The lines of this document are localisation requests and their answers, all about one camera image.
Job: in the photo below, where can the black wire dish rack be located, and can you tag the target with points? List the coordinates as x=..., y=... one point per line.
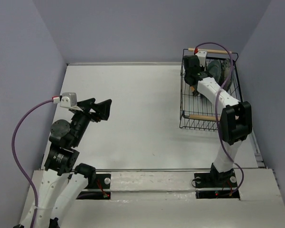
x=197, y=112

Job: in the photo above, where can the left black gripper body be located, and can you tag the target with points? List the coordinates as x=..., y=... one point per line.
x=82, y=120

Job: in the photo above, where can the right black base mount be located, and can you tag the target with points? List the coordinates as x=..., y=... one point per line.
x=208, y=188

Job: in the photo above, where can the blue floral plate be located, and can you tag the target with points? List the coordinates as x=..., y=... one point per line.
x=227, y=74

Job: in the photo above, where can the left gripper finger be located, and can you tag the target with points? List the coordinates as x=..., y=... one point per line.
x=102, y=109
x=86, y=106

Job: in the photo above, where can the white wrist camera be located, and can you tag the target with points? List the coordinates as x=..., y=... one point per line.
x=202, y=56
x=67, y=100

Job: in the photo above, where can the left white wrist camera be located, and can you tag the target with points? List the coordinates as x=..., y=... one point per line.
x=67, y=100

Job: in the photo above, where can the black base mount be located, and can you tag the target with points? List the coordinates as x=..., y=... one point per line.
x=208, y=188
x=97, y=190

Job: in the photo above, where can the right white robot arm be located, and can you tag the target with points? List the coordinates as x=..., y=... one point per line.
x=233, y=117

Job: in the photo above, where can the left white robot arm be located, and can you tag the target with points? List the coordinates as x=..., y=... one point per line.
x=62, y=181

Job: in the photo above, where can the teal plate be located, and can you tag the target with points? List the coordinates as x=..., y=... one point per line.
x=215, y=69

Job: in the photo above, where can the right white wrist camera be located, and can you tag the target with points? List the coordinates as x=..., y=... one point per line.
x=202, y=56

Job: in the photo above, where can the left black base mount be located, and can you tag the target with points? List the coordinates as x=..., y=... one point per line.
x=97, y=190

